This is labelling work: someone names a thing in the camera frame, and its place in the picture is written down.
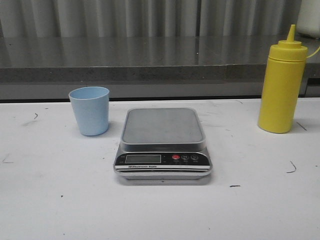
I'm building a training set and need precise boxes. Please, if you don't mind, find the light blue plastic cup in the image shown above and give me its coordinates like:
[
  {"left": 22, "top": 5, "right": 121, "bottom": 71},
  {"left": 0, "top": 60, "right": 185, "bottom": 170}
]
[{"left": 68, "top": 86, "right": 110, "bottom": 136}]

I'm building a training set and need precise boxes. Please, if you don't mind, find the yellow squeeze bottle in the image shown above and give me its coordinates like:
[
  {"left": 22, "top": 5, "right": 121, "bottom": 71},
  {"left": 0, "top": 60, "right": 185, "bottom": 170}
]
[{"left": 257, "top": 24, "right": 319, "bottom": 134}]

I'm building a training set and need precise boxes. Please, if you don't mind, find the silver digital kitchen scale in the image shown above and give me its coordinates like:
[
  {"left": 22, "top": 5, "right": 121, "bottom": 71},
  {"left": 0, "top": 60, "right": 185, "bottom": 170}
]
[{"left": 113, "top": 107, "right": 213, "bottom": 181}]

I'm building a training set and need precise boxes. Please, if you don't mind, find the grey metal counter shelf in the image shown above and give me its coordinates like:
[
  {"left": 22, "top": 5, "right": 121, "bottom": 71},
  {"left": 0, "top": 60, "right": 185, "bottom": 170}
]
[{"left": 0, "top": 34, "right": 320, "bottom": 101}]

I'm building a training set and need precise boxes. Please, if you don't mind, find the white container in background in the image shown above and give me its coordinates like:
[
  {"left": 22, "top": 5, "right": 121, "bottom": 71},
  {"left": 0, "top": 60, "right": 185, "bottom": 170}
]
[{"left": 296, "top": 0, "right": 320, "bottom": 39}]

